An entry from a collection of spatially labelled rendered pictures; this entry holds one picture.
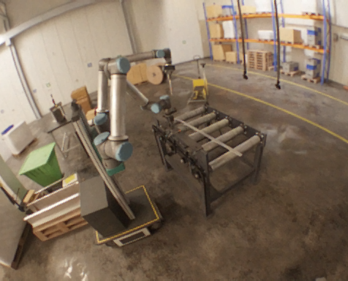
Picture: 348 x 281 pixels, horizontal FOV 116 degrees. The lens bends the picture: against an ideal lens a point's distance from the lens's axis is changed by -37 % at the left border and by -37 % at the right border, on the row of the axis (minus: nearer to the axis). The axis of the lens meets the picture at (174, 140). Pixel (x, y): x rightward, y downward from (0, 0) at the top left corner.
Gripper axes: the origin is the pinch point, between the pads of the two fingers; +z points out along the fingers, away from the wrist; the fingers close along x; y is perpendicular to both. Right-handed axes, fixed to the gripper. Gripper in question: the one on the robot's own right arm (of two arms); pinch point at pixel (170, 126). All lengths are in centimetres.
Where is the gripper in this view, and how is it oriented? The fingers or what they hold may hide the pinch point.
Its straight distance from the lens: 180.3
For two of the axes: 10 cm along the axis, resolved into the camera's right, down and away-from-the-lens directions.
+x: 4.7, 4.3, -7.7
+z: 1.7, 8.1, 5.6
